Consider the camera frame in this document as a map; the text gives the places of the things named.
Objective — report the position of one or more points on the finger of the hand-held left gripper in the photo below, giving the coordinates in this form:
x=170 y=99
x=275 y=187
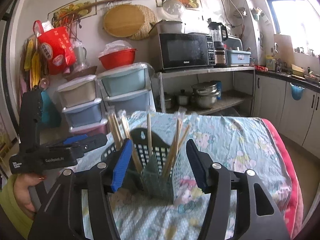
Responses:
x=75 y=139
x=95 y=141

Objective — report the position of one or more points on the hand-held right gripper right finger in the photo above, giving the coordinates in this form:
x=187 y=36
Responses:
x=197 y=165

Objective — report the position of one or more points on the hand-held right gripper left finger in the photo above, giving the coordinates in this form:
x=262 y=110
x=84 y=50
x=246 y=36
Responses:
x=122 y=165

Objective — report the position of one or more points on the green plastic utensil basket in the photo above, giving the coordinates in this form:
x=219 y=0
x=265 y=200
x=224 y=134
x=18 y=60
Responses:
x=160 y=185

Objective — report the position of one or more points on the group of wooden chopsticks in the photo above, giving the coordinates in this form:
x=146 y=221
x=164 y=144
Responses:
x=149 y=130

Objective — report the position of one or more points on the person's left forearm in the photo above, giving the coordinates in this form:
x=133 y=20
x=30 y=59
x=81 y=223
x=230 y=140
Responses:
x=10 y=205

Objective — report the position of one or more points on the person's left hand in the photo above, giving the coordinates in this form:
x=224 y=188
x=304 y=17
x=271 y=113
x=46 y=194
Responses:
x=21 y=192

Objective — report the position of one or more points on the teal hanging cloth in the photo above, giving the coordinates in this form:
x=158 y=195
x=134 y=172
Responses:
x=51 y=110

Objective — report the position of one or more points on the cartoon printed blue blanket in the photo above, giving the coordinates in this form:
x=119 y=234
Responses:
x=237 y=150

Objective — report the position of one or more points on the drawer tower with cream drawer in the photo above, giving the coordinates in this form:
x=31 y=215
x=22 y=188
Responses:
x=77 y=90

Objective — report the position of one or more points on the drawer tower with teal drawer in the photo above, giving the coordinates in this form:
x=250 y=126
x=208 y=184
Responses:
x=122 y=80

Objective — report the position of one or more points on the small steel pot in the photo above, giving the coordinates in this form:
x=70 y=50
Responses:
x=183 y=98

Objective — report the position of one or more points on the stacked steel pots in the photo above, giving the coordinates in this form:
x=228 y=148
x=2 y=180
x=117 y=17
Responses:
x=205 y=97

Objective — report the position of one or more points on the steel pot with lid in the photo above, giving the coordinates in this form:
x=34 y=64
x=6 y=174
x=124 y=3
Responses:
x=164 y=102

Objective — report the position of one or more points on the blue can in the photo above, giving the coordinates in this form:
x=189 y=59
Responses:
x=219 y=88

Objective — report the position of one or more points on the red plastic basin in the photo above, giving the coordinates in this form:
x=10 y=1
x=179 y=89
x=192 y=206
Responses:
x=117 y=60

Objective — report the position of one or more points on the hanging grey cup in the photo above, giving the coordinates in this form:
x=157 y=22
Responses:
x=79 y=55

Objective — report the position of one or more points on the yellow hanging cloth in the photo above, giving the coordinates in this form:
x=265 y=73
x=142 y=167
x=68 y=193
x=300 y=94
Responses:
x=32 y=62

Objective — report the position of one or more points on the red shopping bag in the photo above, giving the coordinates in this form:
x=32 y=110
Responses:
x=56 y=47

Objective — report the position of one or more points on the pink fleece blanket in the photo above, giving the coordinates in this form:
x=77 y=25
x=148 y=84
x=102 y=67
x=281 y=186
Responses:
x=290 y=180

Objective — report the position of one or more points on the white kitchen cabinets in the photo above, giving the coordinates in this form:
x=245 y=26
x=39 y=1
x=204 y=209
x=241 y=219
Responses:
x=270 y=100

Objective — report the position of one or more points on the white plastic bag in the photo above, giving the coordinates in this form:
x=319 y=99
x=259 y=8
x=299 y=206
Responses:
x=117 y=46

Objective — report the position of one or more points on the metal shelf rack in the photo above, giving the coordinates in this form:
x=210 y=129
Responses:
x=220 y=70

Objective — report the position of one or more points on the blue-grey dish box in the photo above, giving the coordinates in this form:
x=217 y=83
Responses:
x=237 y=58

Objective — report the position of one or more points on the black blender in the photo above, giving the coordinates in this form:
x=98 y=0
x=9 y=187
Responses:
x=218 y=52

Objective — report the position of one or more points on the black microwave oven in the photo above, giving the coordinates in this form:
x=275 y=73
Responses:
x=182 y=51

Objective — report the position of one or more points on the red cloth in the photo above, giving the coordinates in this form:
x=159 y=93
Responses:
x=261 y=67

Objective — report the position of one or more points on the blue silicone pocket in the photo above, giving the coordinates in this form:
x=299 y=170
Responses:
x=297 y=92

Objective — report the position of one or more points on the round wooden board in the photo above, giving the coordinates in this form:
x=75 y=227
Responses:
x=123 y=21

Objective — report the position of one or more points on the round bamboo mat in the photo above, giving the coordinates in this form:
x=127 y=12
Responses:
x=150 y=22

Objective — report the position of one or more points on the white pot with lid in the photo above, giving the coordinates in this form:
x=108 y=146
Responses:
x=170 y=27

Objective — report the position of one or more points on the yellow box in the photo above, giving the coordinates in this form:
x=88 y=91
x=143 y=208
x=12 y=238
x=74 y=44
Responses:
x=297 y=70

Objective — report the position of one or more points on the beige board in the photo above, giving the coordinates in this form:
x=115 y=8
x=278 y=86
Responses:
x=283 y=43

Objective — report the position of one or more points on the clear plastic dome cover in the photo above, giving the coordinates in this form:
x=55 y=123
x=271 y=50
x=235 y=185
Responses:
x=173 y=7

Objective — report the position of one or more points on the hanging metal strainer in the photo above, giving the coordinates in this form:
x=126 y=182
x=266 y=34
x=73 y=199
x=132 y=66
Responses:
x=240 y=12

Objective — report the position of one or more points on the window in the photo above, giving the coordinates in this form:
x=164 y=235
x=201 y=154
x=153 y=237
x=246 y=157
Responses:
x=295 y=5

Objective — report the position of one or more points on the green wall holder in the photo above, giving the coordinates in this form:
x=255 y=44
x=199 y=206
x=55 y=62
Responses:
x=258 y=15

